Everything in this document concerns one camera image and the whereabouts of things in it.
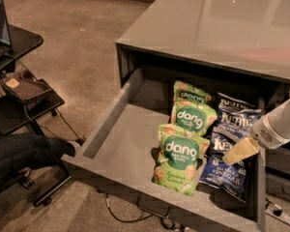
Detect brown device on cart shelf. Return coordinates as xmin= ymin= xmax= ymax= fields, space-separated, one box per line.
xmin=0 ymin=71 xmax=51 ymax=110

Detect green dang chip bag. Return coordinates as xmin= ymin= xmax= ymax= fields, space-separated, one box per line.
xmin=173 ymin=80 xmax=212 ymax=103
xmin=170 ymin=101 xmax=218 ymax=136
xmin=153 ymin=124 xmax=210 ymax=196

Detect black drawer handle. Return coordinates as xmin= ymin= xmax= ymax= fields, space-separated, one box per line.
xmin=136 ymin=195 xmax=170 ymax=218

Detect grey open top drawer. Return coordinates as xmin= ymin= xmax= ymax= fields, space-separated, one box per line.
xmin=61 ymin=63 xmax=267 ymax=232

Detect middle green dang chip bag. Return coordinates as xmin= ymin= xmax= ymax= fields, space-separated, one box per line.
xmin=170 ymin=101 xmax=218 ymax=136

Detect blue kettle chip bag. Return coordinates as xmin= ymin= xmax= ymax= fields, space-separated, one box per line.
xmin=217 ymin=108 xmax=261 ymax=139
xmin=217 ymin=92 xmax=254 ymax=111
xmin=199 ymin=127 xmax=247 ymax=203

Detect black rolling desk cart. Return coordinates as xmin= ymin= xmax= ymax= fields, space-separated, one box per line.
xmin=0 ymin=24 xmax=73 ymax=208

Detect black cable on floor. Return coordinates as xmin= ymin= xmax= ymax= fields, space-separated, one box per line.
xmin=104 ymin=193 xmax=185 ymax=232

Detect front green dang chip bag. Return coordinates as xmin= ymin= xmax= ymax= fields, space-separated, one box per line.
xmin=153 ymin=124 xmax=210 ymax=196

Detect back green dang chip bag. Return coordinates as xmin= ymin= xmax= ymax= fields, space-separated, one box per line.
xmin=173 ymin=80 xmax=212 ymax=103

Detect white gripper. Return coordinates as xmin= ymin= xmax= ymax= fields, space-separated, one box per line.
xmin=222 ymin=91 xmax=290 ymax=165

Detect thin black cart cable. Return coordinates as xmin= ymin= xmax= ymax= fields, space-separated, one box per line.
xmin=38 ymin=106 xmax=87 ymax=146

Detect person's leg in dark jeans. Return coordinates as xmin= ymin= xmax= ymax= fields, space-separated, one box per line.
xmin=0 ymin=133 xmax=80 ymax=191

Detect lower grey drawers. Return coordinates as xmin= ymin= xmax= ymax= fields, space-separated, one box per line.
xmin=266 ymin=142 xmax=290 ymax=201

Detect power strip on floor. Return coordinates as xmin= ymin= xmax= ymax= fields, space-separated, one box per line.
xmin=265 ymin=199 xmax=290 ymax=226

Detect grey counter cabinet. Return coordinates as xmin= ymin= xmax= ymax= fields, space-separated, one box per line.
xmin=116 ymin=0 xmax=290 ymax=83

